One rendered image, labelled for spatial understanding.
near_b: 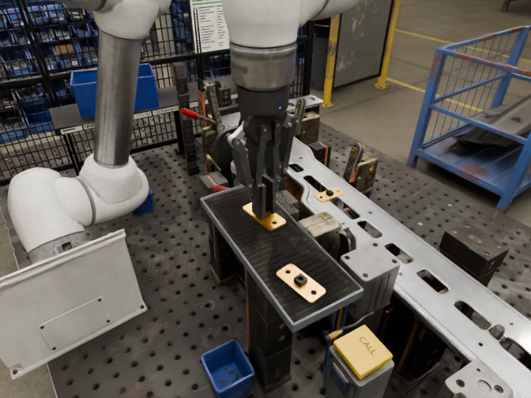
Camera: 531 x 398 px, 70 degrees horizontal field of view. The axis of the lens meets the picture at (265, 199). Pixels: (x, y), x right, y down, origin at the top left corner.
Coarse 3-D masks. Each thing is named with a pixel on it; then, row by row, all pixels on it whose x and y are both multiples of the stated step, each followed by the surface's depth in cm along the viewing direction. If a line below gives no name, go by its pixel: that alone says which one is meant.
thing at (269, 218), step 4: (248, 204) 71; (244, 208) 70; (248, 208) 70; (248, 212) 69; (252, 212) 69; (268, 212) 68; (252, 216) 69; (256, 216) 68; (268, 216) 68; (272, 216) 68; (276, 216) 68; (280, 216) 68; (260, 220) 67; (264, 220) 67; (268, 220) 67; (272, 220) 67; (276, 220) 67; (280, 220) 67; (284, 220) 67; (264, 224) 66; (268, 224) 66; (272, 224) 66; (276, 224) 66; (280, 224) 66; (268, 228) 66; (272, 228) 66; (276, 228) 66
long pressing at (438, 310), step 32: (352, 192) 112; (352, 224) 100; (384, 224) 100; (416, 256) 91; (416, 288) 83; (448, 288) 83; (480, 288) 83; (448, 320) 77; (512, 320) 77; (480, 352) 71; (512, 384) 66
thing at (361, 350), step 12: (348, 336) 56; (360, 336) 56; (372, 336) 56; (336, 348) 55; (348, 348) 54; (360, 348) 54; (372, 348) 54; (384, 348) 54; (348, 360) 53; (360, 360) 53; (372, 360) 53; (384, 360) 53; (360, 372) 51
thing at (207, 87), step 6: (204, 84) 125; (210, 84) 124; (216, 84) 126; (204, 90) 124; (210, 90) 124; (210, 96) 125; (216, 96) 126; (210, 102) 127; (216, 102) 127; (210, 108) 130; (216, 108) 129; (216, 114) 130; (216, 120) 131
